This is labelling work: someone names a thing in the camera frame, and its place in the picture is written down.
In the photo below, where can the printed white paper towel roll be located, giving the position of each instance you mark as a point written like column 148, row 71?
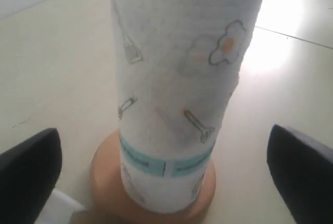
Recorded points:
column 177, row 65

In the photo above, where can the wooden paper towel holder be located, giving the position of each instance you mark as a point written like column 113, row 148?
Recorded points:
column 113, row 205

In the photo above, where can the white rectangular plastic tray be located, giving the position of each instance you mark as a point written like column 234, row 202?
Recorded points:
column 59, row 208

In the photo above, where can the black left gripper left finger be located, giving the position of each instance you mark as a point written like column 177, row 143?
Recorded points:
column 29, row 173

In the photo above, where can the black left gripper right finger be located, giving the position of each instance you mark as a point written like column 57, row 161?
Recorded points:
column 301, row 170

